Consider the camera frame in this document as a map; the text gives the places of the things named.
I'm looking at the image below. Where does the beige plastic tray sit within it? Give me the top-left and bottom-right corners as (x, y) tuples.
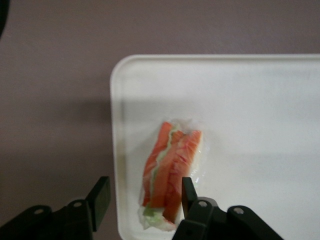
(109, 54), (320, 240)

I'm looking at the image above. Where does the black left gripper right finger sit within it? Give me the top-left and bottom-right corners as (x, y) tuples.
(172, 176), (284, 240)

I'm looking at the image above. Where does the triangle sandwich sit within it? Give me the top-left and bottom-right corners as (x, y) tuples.
(137, 116), (205, 231)

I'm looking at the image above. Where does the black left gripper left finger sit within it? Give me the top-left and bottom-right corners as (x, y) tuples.
(0, 175), (111, 240)

